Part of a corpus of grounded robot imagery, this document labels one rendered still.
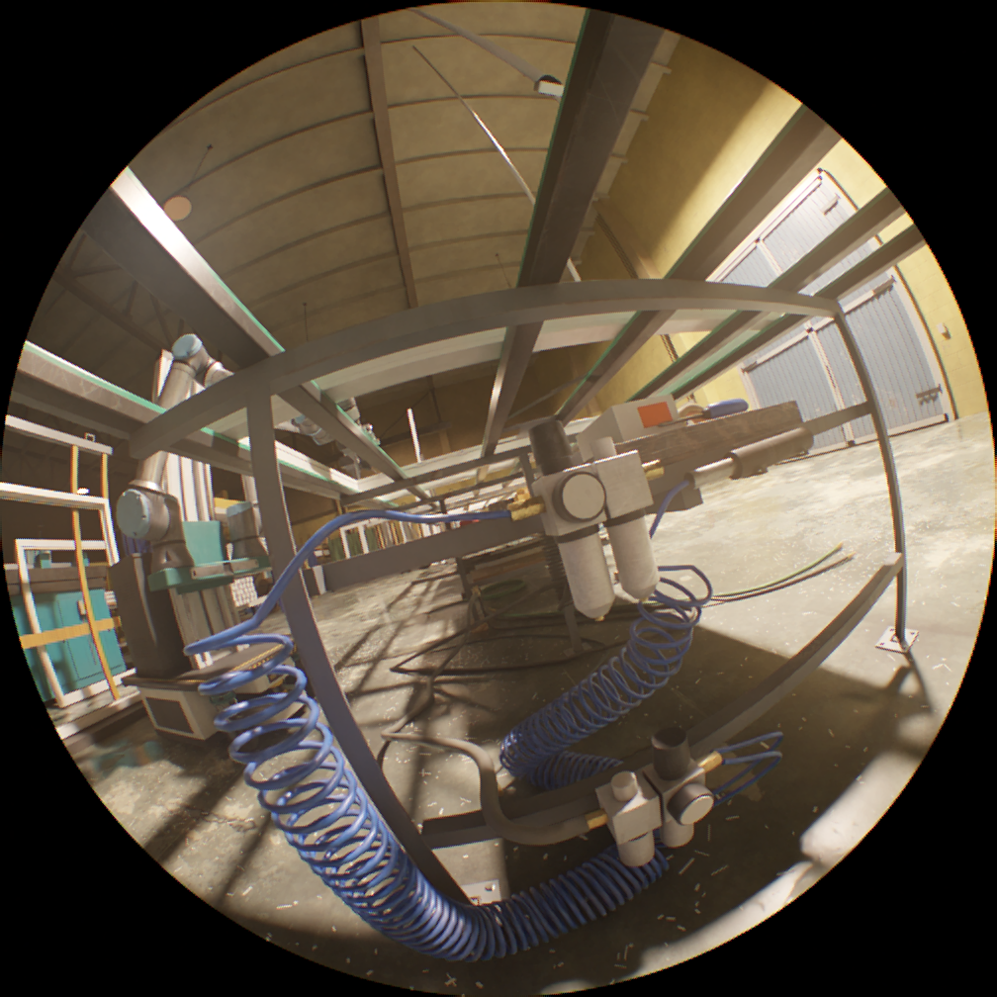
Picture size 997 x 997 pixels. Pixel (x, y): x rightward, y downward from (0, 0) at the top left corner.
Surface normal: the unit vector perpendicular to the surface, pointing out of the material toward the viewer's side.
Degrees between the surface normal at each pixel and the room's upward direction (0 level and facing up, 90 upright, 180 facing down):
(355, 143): 180
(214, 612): 90
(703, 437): 90
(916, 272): 90
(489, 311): 90
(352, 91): 180
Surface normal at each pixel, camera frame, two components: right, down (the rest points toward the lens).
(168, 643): 0.96, -0.29
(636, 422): 0.09, -0.09
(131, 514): 0.38, -0.08
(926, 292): -0.96, 0.27
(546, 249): 0.28, 0.96
